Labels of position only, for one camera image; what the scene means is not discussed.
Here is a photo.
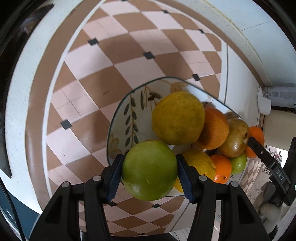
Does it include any green apple front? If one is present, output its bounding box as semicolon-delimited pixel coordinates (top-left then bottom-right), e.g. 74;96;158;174
230;152;247;175

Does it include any green apple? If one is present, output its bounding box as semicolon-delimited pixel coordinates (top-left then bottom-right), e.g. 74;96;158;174
230;152;247;175
122;140;178;201

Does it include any dark red apple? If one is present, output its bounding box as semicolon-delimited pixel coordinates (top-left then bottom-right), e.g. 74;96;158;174
218;118;249;158

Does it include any yellow lemon front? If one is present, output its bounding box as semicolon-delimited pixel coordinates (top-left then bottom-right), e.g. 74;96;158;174
172;144;216;181

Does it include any small brownish orange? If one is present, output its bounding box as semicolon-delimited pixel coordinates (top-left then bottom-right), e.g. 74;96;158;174
196;107;229;150

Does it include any yellow pear fruit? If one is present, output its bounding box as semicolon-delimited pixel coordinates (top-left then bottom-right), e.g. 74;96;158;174
152;91;205;146

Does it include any cream utensil holder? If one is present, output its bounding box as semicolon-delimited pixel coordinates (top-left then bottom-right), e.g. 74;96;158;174
263;109;296;151

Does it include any white crumpled tissue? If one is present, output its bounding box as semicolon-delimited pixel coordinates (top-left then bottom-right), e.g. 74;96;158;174
257;87;271;115

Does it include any grey spray can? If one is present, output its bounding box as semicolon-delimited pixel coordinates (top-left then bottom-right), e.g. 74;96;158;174
263;86;296;108

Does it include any floral oval plate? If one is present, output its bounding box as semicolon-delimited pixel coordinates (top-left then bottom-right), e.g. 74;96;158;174
106;77;249;197

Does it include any checkered table mat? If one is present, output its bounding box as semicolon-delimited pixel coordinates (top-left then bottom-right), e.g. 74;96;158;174
24;0;265;237

